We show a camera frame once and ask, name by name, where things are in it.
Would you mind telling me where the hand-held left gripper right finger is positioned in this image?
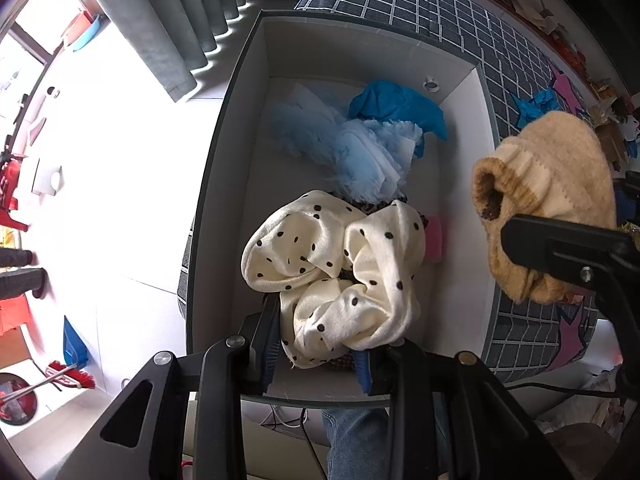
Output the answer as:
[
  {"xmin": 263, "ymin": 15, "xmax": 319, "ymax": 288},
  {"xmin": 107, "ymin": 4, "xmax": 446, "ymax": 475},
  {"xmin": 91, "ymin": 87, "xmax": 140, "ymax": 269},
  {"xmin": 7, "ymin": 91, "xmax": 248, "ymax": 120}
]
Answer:
[{"xmin": 352, "ymin": 341, "xmax": 571, "ymax": 480}]

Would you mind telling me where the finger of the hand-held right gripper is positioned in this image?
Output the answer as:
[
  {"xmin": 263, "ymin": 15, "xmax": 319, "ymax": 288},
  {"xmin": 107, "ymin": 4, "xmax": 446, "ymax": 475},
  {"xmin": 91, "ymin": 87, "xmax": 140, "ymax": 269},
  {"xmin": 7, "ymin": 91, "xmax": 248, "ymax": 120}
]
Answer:
[
  {"xmin": 613, "ymin": 172, "xmax": 640, "ymax": 225},
  {"xmin": 500, "ymin": 214, "xmax": 640, "ymax": 292}
]

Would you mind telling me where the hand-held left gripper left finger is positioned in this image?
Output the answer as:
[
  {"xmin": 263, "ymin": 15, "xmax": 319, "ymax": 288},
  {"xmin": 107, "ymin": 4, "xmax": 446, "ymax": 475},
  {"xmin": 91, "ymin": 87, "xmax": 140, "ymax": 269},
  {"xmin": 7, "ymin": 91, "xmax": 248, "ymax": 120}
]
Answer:
[{"xmin": 55, "ymin": 294, "xmax": 284, "ymax": 480}]

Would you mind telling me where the beige knitted sock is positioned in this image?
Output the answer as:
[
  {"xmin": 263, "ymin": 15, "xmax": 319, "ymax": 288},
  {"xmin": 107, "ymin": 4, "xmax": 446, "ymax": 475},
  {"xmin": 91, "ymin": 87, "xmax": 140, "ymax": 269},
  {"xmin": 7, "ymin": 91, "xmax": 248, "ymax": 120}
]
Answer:
[{"xmin": 471, "ymin": 110, "xmax": 618, "ymax": 306}]

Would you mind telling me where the striped sock with pink toe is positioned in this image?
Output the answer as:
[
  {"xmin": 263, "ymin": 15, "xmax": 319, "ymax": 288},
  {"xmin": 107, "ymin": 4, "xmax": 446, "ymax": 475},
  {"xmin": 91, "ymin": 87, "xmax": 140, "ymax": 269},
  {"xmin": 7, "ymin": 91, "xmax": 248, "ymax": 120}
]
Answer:
[{"xmin": 424, "ymin": 215, "xmax": 444, "ymax": 263}]

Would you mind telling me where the cream polka dot scrunchie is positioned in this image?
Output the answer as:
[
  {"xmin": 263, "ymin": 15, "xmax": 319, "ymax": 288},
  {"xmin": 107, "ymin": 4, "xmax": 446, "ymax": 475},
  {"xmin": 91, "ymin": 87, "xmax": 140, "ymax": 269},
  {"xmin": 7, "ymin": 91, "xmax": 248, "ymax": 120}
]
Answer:
[{"xmin": 241, "ymin": 190, "xmax": 430, "ymax": 368}]

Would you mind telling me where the grey and white storage box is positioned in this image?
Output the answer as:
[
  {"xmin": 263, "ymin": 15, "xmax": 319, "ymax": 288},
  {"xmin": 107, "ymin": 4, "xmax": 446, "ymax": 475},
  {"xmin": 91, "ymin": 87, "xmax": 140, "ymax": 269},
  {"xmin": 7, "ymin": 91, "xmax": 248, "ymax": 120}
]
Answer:
[{"xmin": 185, "ymin": 9, "xmax": 501, "ymax": 406}]

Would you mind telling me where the large blue shoe cover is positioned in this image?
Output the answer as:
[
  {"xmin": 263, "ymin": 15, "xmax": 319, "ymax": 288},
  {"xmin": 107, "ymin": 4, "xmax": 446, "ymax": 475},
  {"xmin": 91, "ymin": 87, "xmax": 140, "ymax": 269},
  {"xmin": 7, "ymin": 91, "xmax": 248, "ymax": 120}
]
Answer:
[{"xmin": 349, "ymin": 79, "xmax": 448, "ymax": 158}]

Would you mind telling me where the light blue fluffy cloth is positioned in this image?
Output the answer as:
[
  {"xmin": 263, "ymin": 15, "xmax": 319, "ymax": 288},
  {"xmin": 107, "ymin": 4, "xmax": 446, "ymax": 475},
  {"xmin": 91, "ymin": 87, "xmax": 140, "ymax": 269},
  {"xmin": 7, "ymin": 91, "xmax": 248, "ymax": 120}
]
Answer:
[{"xmin": 270, "ymin": 85, "xmax": 423, "ymax": 202}]

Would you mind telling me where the person's right forearm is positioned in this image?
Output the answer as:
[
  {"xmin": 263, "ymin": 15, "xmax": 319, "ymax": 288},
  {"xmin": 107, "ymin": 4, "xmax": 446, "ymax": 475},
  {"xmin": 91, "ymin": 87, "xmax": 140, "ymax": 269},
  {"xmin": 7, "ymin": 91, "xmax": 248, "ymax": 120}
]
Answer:
[{"xmin": 544, "ymin": 422, "xmax": 623, "ymax": 480}]

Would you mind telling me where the person's leg in jeans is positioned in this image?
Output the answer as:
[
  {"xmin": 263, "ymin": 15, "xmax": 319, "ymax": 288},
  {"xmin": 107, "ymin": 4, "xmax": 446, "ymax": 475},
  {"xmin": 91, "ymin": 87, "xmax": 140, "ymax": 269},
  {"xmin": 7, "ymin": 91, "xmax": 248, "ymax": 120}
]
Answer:
[{"xmin": 320, "ymin": 406, "xmax": 451, "ymax": 480}]

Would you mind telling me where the small crumpled blue shoe cover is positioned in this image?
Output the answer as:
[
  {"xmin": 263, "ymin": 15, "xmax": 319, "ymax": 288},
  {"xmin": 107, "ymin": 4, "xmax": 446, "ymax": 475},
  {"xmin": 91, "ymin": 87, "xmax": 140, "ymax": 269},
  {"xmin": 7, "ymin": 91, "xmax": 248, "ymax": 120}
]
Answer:
[{"xmin": 514, "ymin": 87, "xmax": 588, "ymax": 130}]

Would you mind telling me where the blue dustpan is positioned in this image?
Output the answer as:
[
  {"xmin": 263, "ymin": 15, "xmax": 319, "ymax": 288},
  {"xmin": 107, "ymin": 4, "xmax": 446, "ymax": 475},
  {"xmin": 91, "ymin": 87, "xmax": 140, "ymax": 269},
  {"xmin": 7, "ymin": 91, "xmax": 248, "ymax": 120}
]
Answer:
[{"xmin": 62, "ymin": 315, "xmax": 90, "ymax": 368}]

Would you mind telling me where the red bristle broom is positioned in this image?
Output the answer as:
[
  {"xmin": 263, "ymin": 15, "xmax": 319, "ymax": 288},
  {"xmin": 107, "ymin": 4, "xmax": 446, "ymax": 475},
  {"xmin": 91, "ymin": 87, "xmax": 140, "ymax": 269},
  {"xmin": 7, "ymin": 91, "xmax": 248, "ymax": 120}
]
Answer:
[{"xmin": 0, "ymin": 360, "xmax": 96, "ymax": 407}]

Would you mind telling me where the grey checked star bedsheet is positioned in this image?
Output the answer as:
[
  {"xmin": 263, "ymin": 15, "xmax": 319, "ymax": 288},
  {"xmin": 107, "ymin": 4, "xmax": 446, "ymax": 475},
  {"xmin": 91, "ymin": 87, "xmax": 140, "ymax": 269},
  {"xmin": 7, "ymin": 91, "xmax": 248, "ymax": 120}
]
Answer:
[{"xmin": 295, "ymin": 0, "xmax": 601, "ymax": 383}]

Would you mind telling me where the red round bucket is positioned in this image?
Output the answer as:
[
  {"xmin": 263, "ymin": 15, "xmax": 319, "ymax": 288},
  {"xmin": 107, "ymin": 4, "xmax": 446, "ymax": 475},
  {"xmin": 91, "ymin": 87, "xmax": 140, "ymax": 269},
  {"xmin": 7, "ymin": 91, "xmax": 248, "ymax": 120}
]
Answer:
[{"xmin": 0, "ymin": 372, "xmax": 39, "ymax": 427}]

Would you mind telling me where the red plastic stool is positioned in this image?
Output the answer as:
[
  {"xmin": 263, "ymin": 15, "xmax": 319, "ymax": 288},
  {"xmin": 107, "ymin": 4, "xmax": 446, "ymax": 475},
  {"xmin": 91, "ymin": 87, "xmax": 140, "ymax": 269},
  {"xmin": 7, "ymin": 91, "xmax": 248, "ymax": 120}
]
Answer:
[{"xmin": 0, "ymin": 152, "xmax": 31, "ymax": 233}]

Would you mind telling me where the grey pleated curtain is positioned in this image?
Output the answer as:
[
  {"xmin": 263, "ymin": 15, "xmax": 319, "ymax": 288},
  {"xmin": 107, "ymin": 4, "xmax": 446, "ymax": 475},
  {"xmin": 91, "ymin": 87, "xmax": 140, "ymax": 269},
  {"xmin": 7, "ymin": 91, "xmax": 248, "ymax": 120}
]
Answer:
[{"xmin": 75, "ymin": 0, "xmax": 271, "ymax": 103}]

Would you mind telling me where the blue plastic basin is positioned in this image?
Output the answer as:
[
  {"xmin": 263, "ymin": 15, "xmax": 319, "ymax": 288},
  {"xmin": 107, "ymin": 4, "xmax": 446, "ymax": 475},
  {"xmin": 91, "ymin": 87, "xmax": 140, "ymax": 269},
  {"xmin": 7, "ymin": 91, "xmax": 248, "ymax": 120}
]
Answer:
[{"xmin": 72, "ymin": 14, "xmax": 104, "ymax": 54}]

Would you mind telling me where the white cable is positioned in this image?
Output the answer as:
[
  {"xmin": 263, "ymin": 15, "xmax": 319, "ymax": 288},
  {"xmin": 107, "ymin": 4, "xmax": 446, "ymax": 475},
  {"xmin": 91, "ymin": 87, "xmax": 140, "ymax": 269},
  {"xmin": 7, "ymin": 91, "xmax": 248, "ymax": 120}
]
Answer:
[{"xmin": 269, "ymin": 404, "xmax": 312, "ymax": 432}]

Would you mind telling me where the black cable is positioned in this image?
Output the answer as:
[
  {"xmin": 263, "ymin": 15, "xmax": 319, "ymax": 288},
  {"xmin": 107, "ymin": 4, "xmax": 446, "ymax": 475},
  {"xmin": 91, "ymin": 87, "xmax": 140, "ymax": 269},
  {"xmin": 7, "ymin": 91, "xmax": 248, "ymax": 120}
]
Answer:
[{"xmin": 505, "ymin": 381, "xmax": 626, "ymax": 402}]

